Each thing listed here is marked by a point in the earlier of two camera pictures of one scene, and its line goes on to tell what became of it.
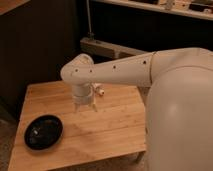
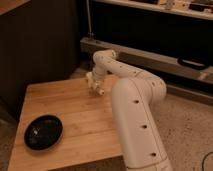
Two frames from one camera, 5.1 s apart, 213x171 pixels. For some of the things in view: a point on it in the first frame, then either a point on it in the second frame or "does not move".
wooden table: x=116 y=127 does not move
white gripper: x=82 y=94 to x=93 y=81
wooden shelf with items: x=193 y=8 does not move
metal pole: x=90 y=34 does not move
